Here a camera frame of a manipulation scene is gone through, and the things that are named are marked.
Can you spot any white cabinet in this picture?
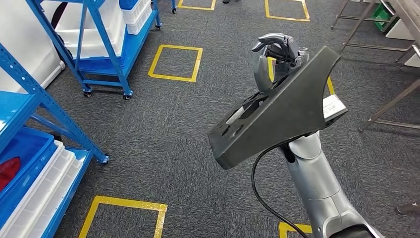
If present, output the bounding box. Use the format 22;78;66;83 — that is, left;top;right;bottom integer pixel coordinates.
385;19;420;68

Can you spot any yellow floor tape square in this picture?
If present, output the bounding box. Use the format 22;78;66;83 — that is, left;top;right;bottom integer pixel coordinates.
148;44;204;83
279;222;313;238

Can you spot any red item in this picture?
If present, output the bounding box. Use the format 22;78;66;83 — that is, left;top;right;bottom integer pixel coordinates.
0;156;21;192

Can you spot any black plastic car part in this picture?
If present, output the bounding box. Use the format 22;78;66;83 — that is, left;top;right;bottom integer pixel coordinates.
208;46;342;171

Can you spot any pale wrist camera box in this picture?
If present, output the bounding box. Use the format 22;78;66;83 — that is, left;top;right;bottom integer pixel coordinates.
322;94;349;128

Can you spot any small white plastic bin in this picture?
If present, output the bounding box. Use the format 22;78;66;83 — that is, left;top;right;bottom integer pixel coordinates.
119;0;154;36

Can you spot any green plastic crate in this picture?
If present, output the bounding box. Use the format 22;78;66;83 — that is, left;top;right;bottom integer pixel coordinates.
370;2;400;33

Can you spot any stainless steel table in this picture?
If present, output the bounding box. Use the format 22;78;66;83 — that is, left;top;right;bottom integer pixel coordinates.
330;0;420;63

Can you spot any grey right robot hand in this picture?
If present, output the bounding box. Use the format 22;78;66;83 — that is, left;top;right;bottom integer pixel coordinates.
251;33;310;93

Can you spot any blue plastic bin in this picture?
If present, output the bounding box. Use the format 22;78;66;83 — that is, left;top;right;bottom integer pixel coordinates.
118;0;139;10
0;126;59;227

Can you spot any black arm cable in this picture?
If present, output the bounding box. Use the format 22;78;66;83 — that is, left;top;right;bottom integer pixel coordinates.
251;136;313;238

